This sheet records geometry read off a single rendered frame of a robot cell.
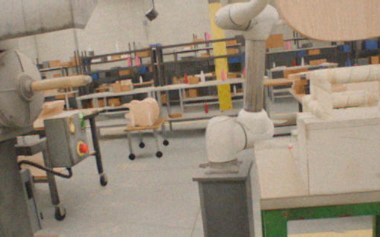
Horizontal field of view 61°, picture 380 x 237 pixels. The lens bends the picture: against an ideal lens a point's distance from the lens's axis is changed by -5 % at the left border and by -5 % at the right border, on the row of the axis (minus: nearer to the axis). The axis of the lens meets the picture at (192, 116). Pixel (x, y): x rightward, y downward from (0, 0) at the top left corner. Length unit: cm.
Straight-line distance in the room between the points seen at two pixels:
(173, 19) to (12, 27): 1138
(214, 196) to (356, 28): 116
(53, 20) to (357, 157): 81
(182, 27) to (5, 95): 1125
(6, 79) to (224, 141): 103
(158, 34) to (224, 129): 1078
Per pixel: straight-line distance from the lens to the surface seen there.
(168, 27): 1229
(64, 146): 137
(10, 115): 113
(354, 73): 80
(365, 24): 84
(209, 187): 172
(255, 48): 169
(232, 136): 171
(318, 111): 79
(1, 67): 112
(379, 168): 85
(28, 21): 98
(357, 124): 80
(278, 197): 83
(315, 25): 82
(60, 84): 110
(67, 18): 93
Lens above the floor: 126
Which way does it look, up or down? 9 degrees down
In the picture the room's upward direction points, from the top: 7 degrees counter-clockwise
